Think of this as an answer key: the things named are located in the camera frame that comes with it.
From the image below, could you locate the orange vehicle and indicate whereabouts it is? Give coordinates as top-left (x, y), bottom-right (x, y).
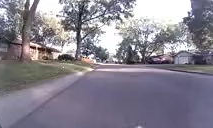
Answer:
top-left (81, 57), bottom-right (96, 65)

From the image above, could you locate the dark narrow conifer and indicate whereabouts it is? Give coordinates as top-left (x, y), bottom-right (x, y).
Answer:
top-left (125, 44), bottom-right (136, 65)

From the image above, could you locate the dark bush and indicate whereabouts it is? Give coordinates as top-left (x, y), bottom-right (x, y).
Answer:
top-left (57, 53), bottom-right (76, 62)

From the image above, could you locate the grey asphalt road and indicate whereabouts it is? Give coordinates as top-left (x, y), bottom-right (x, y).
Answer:
top-left (10, 63), bottom-right (213, 128)

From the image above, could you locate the broad leafy tree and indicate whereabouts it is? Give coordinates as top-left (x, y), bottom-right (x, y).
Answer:
top-left (115, 16), bottom-right (178, 64)

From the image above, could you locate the reddish low building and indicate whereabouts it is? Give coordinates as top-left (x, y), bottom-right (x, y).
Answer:
top-left (146, 53), bottom-right (176, 65)

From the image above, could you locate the low brown house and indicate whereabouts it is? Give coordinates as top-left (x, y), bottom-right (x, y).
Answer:
top-left (0, 31), bottom-right (63, 62)

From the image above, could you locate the white garage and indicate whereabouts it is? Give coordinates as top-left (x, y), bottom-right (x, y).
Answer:
top-left (173, 50), bottom-right (196, 66)

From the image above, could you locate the grass lawn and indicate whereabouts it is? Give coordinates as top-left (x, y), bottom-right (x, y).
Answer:
top-left (0, 59), bottom-right (95, 98)

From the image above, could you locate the thick leaning tree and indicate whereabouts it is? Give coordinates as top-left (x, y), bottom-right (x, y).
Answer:
top-left (13, 0), bottom-right (42, 63)

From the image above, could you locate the concrete kerb strip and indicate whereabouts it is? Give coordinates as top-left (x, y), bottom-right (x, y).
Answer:
top-left (0, 66), bottom-right (97, 128)

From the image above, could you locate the grass verge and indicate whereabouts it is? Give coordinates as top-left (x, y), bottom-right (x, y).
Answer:
top-left (149, 63), bottom-right (213, 76)

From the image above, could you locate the dark tall tree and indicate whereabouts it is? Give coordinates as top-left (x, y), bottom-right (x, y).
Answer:
top-left (182, 0), bottom-right (213, 53)

